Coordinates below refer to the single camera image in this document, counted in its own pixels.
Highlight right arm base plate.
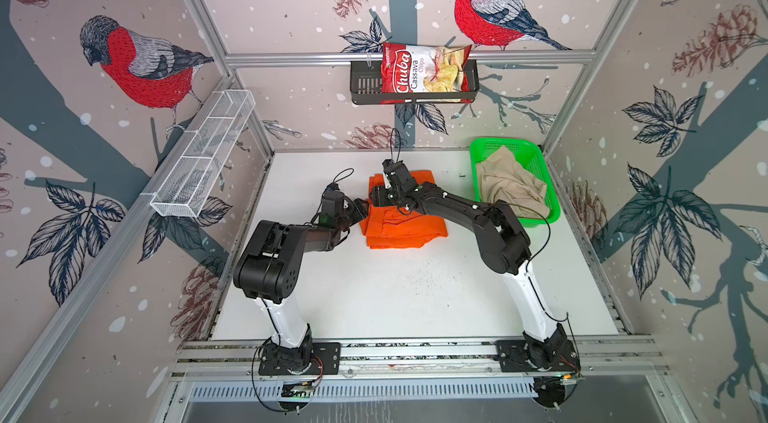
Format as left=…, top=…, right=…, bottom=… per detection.
left=495, top=339, right=581, bottom=373

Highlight green plastic basket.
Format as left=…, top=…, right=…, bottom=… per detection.
left=470, top=137, right=561, bottom=228

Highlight beige shorts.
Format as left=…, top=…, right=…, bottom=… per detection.
left=476, top=146, right=550, bottom=220

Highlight black wall basket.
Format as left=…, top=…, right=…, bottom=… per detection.
left=350, top=59, right=480, bottom=105

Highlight red cassava chips bag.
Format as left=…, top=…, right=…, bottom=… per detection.
left=381, top=43, right=475, bottom=103

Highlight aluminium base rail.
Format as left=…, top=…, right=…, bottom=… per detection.
left=168, top=334, right=671, bottom=381

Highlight orange shorts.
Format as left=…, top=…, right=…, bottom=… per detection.
left=360, top=173, right=448, bottom=250

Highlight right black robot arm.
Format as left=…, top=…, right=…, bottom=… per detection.
left=372, top=158, right=581, bottom=373

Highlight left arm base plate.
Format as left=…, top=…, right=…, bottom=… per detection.
left=256, top=340, right=341, bottom=376

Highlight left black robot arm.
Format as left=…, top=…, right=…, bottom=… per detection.
left=232, top=183, right=369, bottom=375

